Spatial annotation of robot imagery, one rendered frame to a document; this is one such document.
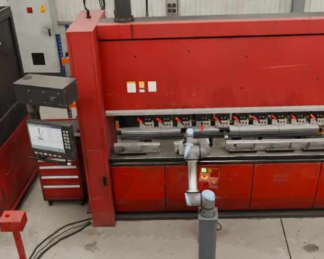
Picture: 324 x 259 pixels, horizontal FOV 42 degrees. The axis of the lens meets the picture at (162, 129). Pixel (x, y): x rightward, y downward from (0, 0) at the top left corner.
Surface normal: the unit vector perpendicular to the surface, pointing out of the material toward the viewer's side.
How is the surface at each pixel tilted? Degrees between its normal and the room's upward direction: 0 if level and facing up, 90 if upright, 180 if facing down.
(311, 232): 0
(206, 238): 90
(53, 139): 90
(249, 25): 90
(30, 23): 90
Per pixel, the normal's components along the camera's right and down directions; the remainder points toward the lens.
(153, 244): -0.04, -0.88
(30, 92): -0.31, 0.47
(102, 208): -0.01, 0.48
